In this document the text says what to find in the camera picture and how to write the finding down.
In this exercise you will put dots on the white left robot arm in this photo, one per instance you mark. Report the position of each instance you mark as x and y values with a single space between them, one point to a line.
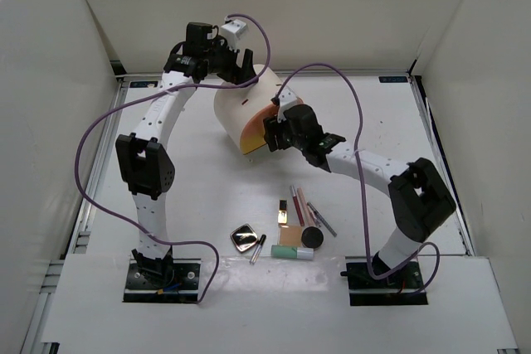
144 163

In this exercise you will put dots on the dark logo sticker left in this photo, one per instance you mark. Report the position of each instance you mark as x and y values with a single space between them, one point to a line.
143 84

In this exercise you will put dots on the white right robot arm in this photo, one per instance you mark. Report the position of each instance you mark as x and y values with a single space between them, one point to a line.
421 202

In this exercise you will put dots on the gold black lipstick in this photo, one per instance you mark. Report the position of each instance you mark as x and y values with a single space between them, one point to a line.
282 217

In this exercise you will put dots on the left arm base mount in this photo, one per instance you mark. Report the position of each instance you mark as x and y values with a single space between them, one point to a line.
165 280

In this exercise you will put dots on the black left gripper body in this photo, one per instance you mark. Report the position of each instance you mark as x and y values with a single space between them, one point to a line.
221 61

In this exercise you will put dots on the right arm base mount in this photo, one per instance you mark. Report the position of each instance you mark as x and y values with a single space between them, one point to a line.
398 289

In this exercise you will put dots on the mint green tube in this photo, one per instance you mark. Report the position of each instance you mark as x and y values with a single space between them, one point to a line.
291 252

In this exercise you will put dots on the grey patterned eyeliner pencil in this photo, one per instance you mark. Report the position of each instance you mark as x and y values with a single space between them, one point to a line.
321 219

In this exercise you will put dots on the round black compact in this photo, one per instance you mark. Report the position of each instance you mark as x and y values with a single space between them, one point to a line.
312 237

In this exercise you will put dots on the orange plastic drawer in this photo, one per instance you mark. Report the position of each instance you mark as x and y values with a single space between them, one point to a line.
253 131

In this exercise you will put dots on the black square compact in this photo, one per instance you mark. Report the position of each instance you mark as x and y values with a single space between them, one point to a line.
244 238

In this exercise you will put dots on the dark logo sticker right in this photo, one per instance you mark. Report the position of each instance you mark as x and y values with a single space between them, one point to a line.
393 79

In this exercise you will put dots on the dark logo sticker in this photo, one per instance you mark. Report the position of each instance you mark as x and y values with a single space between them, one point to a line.
143 84
393 79

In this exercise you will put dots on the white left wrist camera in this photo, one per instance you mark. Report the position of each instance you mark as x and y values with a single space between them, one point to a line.
232 31

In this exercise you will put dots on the clear mascara black cap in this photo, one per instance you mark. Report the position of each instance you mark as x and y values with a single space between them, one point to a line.
258 249

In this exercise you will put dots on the cream cylindrical organizer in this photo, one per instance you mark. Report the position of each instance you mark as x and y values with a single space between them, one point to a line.
227 102

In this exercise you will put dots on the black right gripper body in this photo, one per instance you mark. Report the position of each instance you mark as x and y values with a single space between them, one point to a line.
286 138

